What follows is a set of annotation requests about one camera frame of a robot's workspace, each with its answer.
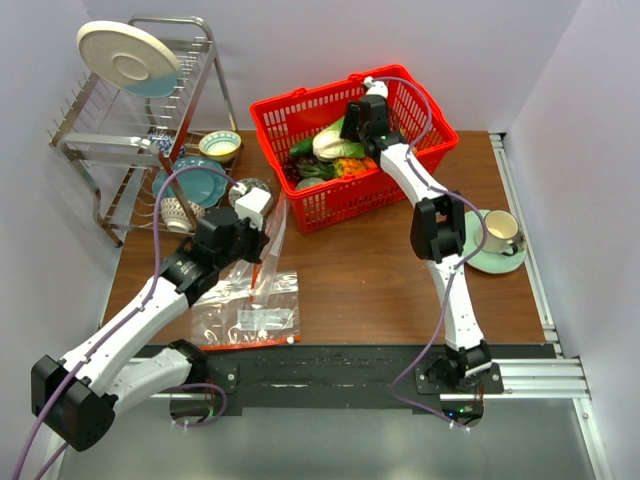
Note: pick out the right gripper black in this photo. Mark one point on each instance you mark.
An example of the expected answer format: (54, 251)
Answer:
(350, 117)

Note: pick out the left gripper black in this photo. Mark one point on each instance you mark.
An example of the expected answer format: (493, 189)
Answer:
(259, 241)

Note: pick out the toy napa cabbage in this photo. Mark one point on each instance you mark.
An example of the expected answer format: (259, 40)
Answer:
(329, 145)

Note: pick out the zip bag red zipper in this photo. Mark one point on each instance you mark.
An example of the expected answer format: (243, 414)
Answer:
(262, 276)

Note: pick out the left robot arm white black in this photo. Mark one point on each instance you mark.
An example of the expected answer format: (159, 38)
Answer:
(81, 394)

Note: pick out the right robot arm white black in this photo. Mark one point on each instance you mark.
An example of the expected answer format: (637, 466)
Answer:
(437, 235)

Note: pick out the toy pineapple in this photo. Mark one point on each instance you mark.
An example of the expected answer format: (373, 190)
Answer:
(334, 169)

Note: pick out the black white patterned bowl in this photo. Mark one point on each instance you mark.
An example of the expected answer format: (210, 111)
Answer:
(245, 186)

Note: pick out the teal scalloped plate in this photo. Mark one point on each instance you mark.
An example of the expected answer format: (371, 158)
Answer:
(202, 187)

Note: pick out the toy cucumber green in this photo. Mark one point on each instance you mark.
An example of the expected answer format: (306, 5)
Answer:
(302, 149)

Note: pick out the blue patterned white bowl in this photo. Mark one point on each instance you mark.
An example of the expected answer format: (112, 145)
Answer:
(174, 216)

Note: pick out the toy dark grapes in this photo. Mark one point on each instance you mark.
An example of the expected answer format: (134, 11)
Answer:
(299, 168)

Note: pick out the red plastic shopping basket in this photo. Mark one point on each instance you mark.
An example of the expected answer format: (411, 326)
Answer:
(285, 120)

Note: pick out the yellow rim teal bowl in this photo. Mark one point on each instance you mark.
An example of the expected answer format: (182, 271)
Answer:
(220, 146)

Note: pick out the metal dish rack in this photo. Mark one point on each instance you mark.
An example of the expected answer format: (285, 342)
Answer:
(103, 131)

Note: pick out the small blue patterned dish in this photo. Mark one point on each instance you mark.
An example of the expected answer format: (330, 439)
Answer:
(163, 140)

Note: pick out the cream speckled mug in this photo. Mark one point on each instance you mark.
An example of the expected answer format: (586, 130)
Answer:
(500, 233)

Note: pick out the mint green saucer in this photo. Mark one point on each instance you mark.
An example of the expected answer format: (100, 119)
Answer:
(496, 263)

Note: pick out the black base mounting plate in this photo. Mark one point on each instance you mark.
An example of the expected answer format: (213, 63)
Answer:
(303, 377)

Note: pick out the large white blue plate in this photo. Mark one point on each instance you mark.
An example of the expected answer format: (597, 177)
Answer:
(129, 58)

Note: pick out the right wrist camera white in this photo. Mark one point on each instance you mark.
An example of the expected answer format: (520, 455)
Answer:
(375, 87)

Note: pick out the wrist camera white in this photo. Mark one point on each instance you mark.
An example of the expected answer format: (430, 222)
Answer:
(253, 206)
(375, 87)

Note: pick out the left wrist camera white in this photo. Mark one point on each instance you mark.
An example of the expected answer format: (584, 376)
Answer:
(253, 206)

